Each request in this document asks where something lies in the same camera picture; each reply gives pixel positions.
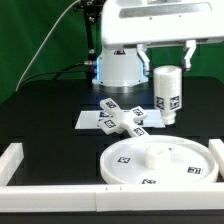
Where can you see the black camera stand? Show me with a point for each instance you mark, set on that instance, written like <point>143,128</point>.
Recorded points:
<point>92,10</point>

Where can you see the white marker sheet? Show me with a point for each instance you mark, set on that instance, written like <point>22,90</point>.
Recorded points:
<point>89,119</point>

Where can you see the white round table top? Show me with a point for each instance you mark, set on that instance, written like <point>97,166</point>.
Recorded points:
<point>158,159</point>

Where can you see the white left fence bar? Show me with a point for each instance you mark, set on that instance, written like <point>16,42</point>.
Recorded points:
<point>9,162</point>

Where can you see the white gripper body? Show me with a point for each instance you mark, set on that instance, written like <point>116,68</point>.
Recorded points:
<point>127,23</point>

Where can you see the white fence bar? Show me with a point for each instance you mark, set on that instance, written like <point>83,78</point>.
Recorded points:
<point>216,147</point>
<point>9,162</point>
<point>103,198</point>

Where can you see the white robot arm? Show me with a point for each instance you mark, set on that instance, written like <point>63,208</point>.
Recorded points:
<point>121,70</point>

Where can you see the white right fence bar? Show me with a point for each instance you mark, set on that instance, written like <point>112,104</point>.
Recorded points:
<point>216,147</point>

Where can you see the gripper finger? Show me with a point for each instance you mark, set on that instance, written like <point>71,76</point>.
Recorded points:
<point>141,52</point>
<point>189,47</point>

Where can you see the white front fence bar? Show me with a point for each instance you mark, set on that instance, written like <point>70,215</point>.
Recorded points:
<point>103,198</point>

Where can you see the white cross-shaped table base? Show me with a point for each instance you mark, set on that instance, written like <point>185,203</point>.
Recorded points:
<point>120,121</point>

